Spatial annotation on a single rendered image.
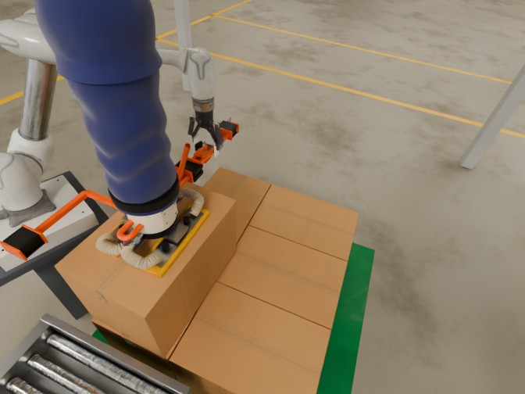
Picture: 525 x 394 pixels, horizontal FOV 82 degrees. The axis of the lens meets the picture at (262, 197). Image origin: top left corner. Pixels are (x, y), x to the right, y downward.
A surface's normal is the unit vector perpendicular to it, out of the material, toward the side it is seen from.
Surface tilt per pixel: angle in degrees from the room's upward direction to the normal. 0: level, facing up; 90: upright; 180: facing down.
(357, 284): 0
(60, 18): 91
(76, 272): 0
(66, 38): 101
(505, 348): 0
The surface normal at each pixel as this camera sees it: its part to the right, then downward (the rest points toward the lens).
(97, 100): -0.05, 0.77
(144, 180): 0.31, 0.49
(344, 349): 0.07, -0.71
